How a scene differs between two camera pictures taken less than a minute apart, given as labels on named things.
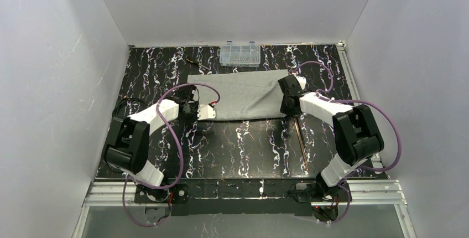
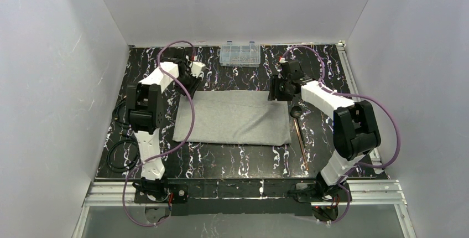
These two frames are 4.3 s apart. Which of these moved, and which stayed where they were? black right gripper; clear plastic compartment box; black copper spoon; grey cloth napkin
Moved: black right gripper; grey cloth napkin
Stayed: black copper spoon; clear plastic compartment box
